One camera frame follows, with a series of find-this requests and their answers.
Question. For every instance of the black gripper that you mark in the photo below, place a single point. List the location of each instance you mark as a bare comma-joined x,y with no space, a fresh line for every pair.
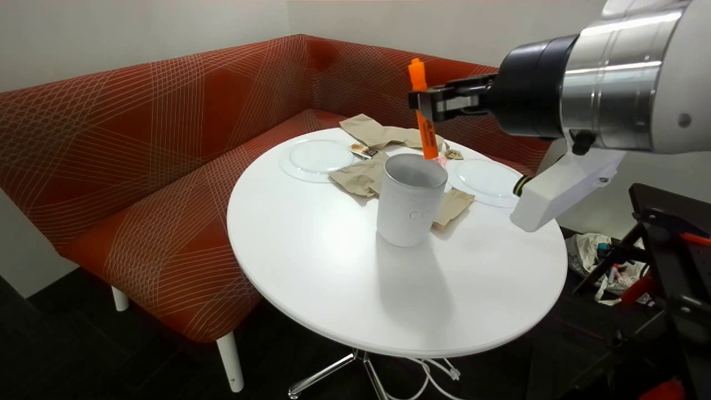
528,89

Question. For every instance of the orange marker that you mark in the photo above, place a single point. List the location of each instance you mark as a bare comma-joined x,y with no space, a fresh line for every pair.
417,75

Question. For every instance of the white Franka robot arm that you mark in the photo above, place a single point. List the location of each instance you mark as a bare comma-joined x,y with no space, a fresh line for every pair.
628,80

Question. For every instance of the white mug cup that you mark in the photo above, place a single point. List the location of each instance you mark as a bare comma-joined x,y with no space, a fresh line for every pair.
407,208

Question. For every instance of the tan tea bag packet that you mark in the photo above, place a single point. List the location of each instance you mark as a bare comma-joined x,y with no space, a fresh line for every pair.
448,153

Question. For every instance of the dark yellow small packet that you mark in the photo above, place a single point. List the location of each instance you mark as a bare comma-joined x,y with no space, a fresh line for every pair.
360,151

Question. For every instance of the large brown paper napkin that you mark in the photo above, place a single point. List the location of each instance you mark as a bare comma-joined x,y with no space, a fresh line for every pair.
357,178

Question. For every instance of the white crumpled plastic bag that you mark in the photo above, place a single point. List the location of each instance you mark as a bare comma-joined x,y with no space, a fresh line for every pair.
591,248

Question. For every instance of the chrome table base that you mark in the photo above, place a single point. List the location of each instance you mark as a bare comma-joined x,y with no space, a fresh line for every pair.
323,373

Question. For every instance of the orange patterned sofa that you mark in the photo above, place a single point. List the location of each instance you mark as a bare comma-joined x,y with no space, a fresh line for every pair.
147,185

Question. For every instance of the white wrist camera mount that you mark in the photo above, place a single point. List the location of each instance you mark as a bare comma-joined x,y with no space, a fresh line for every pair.
555,192

